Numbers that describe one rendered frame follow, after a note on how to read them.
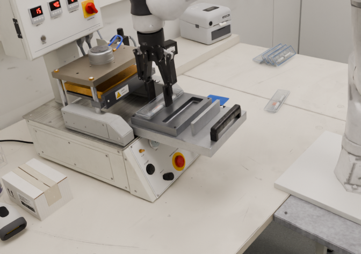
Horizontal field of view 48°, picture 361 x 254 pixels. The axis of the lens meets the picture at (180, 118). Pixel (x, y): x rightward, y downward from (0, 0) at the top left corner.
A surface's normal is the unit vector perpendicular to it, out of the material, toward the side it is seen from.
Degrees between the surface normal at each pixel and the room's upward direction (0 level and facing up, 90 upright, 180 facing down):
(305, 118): 0
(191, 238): 0
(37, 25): 90
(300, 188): 0
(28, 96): 90
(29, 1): 90
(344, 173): 83
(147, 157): 65
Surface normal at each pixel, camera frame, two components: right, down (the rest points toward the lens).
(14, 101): 0.74, 0.28
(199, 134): -0.09, -0.86
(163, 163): 0.72, -0.17
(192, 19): -0.74, 0.34
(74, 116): -0.55, 0.47
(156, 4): -0.35, 0.52
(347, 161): -0.99, 0.04
